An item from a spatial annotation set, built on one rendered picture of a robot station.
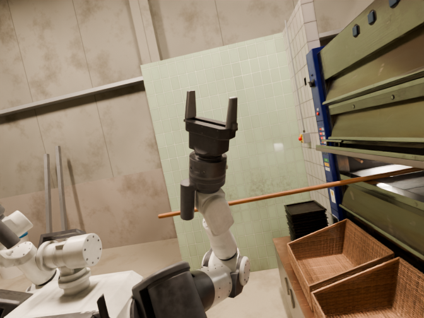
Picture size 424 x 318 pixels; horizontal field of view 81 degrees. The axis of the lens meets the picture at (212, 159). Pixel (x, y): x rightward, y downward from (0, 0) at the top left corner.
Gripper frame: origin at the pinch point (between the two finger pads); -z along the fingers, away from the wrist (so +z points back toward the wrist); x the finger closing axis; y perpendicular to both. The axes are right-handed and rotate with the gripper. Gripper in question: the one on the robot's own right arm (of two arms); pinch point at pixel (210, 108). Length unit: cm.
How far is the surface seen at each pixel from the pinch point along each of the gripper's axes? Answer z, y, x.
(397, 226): 67, 98, -53
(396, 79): -4, 88, -32
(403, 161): 23, 68, -42
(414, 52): -14, 89, -34
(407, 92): 1, 91, -37
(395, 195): 51, 100, -47
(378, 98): 7, 108, -27
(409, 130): 16, 89, -42
